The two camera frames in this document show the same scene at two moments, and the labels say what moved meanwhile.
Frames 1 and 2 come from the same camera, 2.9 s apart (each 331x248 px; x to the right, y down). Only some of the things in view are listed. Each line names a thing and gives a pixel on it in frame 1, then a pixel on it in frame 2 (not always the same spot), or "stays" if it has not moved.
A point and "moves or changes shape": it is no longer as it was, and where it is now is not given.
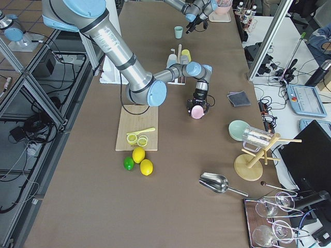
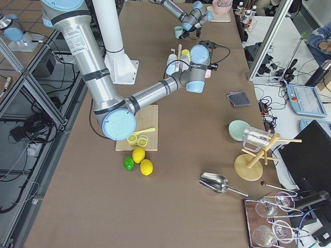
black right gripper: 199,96 → 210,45
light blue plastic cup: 171,60 stays
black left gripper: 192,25 → 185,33
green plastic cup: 178,31 stays
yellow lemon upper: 138,154 stays
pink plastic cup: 197,111 moves or changes shape
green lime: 128,163 stays
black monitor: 307,157 stays
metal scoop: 217,183 stays
